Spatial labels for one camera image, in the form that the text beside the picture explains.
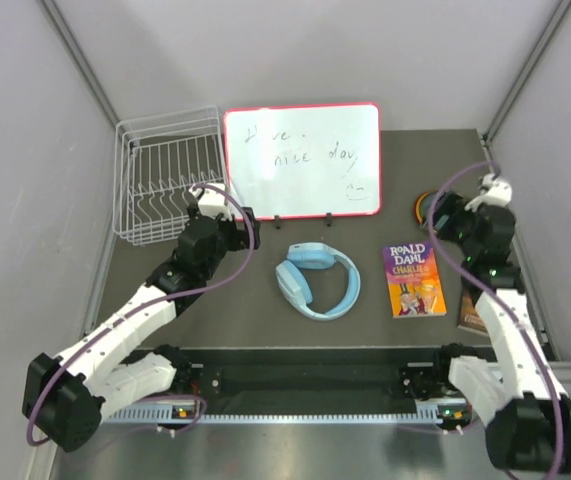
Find dark green plate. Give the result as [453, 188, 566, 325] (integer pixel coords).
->
[414, 190, 436, 226]

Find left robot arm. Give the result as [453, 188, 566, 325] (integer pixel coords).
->
[22, 207, 260, 452]

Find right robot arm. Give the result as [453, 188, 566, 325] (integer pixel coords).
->
[423, 192, 571, 479]

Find light blue headphones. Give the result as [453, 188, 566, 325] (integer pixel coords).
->
[275, 242, 362, 322]

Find purple Roald Dahl book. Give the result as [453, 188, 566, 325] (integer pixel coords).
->
[382, 241, 447, 318]

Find dark brown book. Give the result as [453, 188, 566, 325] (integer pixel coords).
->
[457, 288, 489, 337]

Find pink framed whiteboard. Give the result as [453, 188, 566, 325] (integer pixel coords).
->
[223, 102, 382, 220]

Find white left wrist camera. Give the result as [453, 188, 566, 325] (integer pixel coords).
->
[188, 183, 234, 221]

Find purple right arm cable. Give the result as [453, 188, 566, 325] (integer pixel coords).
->
[427, 160, 566, 476]

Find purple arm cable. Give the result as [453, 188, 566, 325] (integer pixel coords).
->
[427, 160, 566, 476]
[25, 182, 259, 447]

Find white wire dish rack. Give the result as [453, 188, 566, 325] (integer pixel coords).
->
[111, 106, 227, 246]

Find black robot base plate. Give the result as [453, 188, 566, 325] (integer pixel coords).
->
[134, 344, 466, 404]

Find grey slotted cable duct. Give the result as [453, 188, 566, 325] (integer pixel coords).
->
[104, 403, 466, 426]

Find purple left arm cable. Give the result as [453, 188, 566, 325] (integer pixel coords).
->
[25, 182, 259, 447]

